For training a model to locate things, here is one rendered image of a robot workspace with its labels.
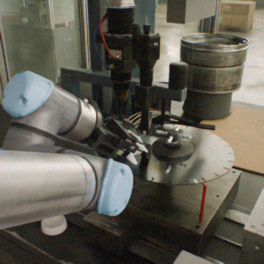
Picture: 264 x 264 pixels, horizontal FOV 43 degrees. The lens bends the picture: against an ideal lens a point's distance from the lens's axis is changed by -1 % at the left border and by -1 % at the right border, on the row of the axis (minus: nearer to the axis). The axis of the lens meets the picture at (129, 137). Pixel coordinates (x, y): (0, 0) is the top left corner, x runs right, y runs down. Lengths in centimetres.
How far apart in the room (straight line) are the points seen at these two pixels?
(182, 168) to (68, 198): 50
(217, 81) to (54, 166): 121
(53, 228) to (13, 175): 65
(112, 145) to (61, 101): 15
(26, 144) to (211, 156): 53
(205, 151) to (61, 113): 49
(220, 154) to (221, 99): 70
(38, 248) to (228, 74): 104
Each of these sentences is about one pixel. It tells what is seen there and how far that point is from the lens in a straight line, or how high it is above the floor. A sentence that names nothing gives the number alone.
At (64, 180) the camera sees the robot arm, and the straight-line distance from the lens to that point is 37.
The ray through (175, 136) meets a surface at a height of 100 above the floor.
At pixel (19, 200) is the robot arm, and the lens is 31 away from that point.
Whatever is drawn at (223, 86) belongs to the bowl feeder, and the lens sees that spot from 153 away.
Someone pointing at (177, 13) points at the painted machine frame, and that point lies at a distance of 116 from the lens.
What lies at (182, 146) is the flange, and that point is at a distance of 92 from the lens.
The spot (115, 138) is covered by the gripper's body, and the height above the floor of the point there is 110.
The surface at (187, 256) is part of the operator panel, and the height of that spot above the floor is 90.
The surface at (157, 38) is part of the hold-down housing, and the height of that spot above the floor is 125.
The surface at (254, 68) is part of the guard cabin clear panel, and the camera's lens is 190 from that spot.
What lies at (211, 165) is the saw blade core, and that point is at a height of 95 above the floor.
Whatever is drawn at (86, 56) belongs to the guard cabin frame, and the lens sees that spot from 237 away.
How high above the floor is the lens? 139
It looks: 27 degrees down
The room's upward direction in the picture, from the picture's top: straight up
